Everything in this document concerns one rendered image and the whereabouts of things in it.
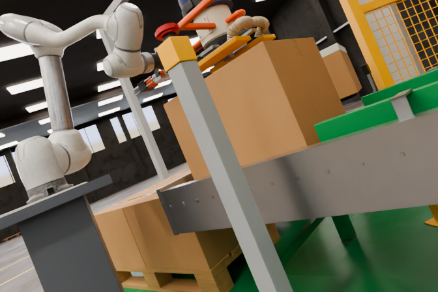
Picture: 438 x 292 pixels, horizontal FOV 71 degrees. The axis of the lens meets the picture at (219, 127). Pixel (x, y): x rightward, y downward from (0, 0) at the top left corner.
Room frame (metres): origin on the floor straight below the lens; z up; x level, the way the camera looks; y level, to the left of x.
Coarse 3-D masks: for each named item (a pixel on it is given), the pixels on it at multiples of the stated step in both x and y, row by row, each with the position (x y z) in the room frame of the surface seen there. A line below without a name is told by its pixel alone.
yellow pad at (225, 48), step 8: (224, 40) 1.21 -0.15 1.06; (232, 40) 1.13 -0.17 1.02; (240, 40) 1.14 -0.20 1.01; (248, 40) 1.19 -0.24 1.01; (216, 48) 1.21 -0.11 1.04; (224, 48) 1.16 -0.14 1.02; (232, 48) 1.20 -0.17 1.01; (208, 56) 1.22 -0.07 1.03; (216, 56) 1.22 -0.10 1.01; (224, 56) 1.27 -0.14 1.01; (200, 64) 1.26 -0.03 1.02; (208, 64) 1.29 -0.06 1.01
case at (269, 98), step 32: (256, 64) 1.04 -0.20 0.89; (288, 64) 1.07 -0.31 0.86; (320, 64) 1.26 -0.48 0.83; (224, 96) 1.17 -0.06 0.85; (256, 96) 1.08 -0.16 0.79; (288, 96) 1.01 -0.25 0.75; (320, 96) 1.17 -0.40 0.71; (256, 128) 1.11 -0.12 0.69; (288, 128) 1.03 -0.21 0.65; (192, 160) 1.38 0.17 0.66; (256, 160) 1.15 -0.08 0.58
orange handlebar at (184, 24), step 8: (208, 0) 1.00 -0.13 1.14; (200, 8) 1.03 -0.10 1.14; (192, 16) 1.06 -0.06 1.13; (232, 16) 1.24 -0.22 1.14; (240, 16) 1.26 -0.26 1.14; (184, 24) 1.09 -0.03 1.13; (192, 24) 1.16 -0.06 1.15; (200, 24) 1.19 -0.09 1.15; (208, 24) 1.22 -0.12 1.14; (200, 48) 1.45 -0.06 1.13; (160, 72) 1.60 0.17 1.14; (152, 80) 1.67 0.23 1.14
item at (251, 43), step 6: (258, 36) 1.29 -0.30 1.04; (264, 36) 1.26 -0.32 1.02; (270, 36) 1.30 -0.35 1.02; (246, 42) 1.36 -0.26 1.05; (252, 42) 1.30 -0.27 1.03; (258, 42) 1.28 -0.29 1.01; (246, 48) 1.32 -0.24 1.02; (234, 54) 1.37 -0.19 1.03; (240, 54) 1.36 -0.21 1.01; (216, 66) 1.45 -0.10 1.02; (222, 66) 1.45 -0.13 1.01
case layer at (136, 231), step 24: (144, 192) 2.34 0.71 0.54; (96, 216) 2.17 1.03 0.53; (120, 216) 1.94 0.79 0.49; (144, 216) 1.76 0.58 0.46; (120, 240) 2.03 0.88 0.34; (144, 240) 1.83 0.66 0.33; (168, 240) 1.66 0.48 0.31; (192, 240) 1.52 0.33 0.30; (216, 240) 1.57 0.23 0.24; (120, 264) 2.13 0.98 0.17; (144, 264) 1.90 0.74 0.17; (168, 264) 1.72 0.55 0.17; (192, 264) 1.57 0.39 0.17
